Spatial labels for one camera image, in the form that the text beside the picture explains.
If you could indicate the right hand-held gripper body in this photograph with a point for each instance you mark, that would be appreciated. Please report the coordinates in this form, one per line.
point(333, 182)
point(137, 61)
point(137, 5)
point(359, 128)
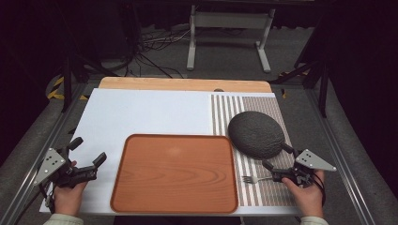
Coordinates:
point(313, 161)

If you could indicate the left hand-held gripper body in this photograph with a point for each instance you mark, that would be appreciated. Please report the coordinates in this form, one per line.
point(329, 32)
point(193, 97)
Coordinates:
point(50, 162)

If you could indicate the silver metal fork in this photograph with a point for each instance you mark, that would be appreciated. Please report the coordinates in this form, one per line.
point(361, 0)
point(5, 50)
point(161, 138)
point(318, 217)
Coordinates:
point(250, 179)

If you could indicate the person's right hand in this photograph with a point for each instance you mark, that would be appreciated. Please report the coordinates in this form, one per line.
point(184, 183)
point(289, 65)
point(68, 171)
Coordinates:
point(309, 198)

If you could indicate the person's left hand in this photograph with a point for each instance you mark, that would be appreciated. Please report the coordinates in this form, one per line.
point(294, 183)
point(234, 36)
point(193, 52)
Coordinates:
point(67, 200)

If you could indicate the striped beige placemat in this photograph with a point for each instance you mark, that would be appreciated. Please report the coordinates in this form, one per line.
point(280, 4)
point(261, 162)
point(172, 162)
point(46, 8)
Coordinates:
point(266, 193)

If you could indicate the dark grey oval plate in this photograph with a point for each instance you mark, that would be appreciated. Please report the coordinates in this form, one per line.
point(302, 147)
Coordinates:
point(256, 134)

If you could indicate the yellow black floor tape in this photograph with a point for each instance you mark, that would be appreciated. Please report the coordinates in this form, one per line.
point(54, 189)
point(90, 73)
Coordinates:
point(56, 90)

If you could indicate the black tripod stand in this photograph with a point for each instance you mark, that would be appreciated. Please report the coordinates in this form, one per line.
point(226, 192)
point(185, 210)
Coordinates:
point(323, 90)
point(66, 81)

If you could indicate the white table mat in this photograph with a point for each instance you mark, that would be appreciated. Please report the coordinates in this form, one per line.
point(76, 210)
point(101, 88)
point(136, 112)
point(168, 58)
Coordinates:
point(144, 112)

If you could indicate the brown wooden tray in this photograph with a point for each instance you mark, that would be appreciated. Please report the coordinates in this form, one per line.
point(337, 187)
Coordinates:
point(175, 175)

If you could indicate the white metal stand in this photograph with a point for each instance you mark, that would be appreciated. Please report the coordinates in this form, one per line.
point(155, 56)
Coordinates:
point(230, 20)

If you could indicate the aluminium frame rail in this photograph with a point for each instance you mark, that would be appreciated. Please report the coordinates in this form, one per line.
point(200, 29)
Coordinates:
point(34, 168)
point(339, 156)

